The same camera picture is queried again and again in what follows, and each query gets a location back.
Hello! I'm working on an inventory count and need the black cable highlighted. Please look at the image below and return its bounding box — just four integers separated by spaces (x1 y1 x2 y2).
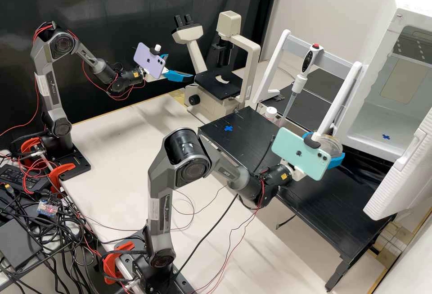
174 194 239 276

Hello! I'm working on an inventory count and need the cream microscope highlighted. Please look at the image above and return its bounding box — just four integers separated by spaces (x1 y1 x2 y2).
171 10 262 118

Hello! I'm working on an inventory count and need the small circuit board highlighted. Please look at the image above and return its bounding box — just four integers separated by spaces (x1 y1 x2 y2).
36 199 57 214

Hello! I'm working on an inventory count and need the white incubator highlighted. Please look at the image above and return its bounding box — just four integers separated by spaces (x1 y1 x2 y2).
337 0 432 163

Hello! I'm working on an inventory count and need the right wrist camera phone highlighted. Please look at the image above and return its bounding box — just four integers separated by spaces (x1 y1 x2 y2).
271 127 333 181

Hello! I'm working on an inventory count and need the incubator door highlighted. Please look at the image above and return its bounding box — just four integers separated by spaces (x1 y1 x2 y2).
363 106 432 221

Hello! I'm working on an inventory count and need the black box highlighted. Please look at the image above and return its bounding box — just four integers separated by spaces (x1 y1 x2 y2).
0 219 43 270

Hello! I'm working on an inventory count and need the white pipette stand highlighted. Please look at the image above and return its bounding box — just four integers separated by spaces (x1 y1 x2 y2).
253 29 364 140

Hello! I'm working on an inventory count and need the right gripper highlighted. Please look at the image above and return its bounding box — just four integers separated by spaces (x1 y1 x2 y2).
290 132 346 182

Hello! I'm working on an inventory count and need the black power adapter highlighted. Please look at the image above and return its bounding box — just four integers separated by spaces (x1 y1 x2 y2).
0 164 51 193

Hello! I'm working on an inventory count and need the red wire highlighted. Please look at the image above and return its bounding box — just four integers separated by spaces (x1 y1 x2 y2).
0 95 42 138

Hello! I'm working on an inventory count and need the red clamp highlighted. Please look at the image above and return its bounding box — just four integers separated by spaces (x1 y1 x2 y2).
103 242 137 285
48 163 77 194
19 140 46 173

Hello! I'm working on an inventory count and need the petri dish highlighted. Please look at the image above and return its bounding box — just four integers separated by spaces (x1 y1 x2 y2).
317 134 343 160

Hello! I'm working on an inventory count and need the pipette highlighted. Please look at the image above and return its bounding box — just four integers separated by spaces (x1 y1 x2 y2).
280 42 324 128

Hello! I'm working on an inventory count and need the wrist camera phone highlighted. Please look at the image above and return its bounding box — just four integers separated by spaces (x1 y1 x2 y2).
271 127 333 181
133 41 168 80

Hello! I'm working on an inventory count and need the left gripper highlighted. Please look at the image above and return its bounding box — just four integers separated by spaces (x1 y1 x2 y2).
157 54 194 82

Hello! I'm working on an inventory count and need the left wrist camera phone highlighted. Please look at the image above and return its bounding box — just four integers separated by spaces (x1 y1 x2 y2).
133 41 168 80

